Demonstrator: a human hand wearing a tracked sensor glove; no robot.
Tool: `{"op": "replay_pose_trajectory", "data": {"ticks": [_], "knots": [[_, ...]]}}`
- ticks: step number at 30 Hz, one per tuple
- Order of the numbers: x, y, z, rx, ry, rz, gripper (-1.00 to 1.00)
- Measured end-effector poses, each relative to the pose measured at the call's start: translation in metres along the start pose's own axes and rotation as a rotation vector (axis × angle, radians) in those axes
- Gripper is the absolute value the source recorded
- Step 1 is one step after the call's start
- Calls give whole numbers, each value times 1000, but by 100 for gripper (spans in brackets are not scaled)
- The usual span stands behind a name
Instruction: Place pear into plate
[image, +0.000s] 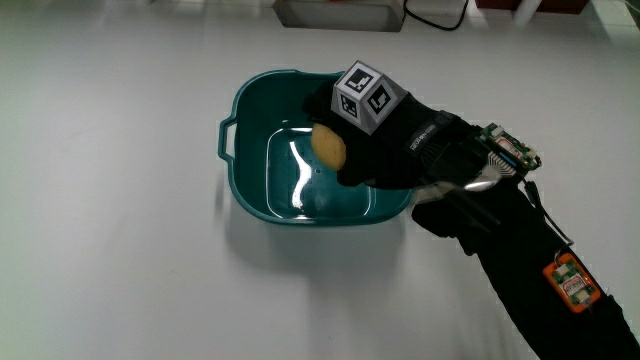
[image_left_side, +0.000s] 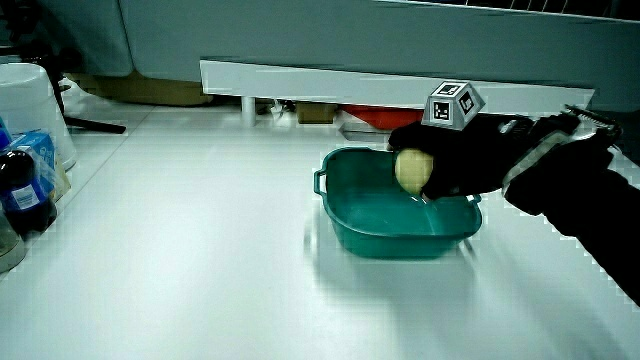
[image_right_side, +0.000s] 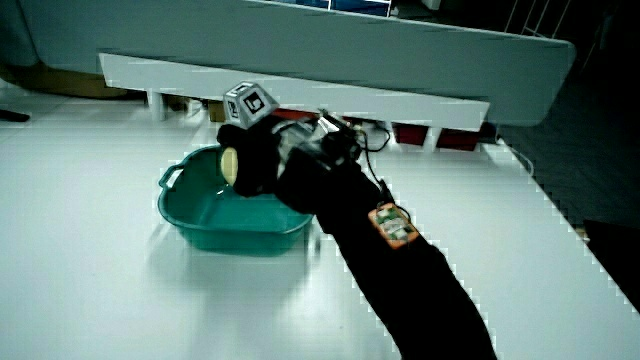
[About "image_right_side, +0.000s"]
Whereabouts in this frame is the person's right hand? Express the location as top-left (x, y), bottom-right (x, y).
top-left (216, 81), bottom-right (363, 198)

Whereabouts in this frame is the yellow pear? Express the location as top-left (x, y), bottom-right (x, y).
top-left (220, 146), bottom-right (240, 187)

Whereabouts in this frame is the green plastic plate basin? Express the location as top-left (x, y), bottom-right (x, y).
top-left (157, 144), bottom-right (316, 253)

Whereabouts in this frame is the person's right forearm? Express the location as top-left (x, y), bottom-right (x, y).
top-left (274, 148), bottom-right (499, 360)

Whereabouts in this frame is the white low shelf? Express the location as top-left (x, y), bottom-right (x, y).
top-left (98, 52), bottom-right (492, 133)

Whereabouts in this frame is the large white panel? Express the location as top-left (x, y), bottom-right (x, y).
top-left (18, 0), bottom-right (577, 127)

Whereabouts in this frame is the orange tag device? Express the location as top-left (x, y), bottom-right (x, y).
top-left (367, 202), bottom-right (421, 251)

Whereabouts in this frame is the red box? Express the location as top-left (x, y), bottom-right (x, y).
top-left (391, 122), bottom-right (431, 147)
top-left (435, 128), bottom-right (481, 153)

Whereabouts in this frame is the blue box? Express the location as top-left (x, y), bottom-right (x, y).
top-left (272, 0), bottom-right (394, 19)

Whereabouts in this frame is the brown cardboard piece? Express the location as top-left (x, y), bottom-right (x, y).
top-left (0, 61), bottom-right (132, 100)

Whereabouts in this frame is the black flat object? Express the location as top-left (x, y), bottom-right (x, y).
top-left (0, 108), bottom-right (32, 124)

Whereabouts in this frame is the black cable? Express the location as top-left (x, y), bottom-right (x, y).
top-left (355, 122), bottom-right (401, 207)

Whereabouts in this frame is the white wire rack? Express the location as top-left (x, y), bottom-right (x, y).
top-left (503, 0), bottom-right (572, 39)

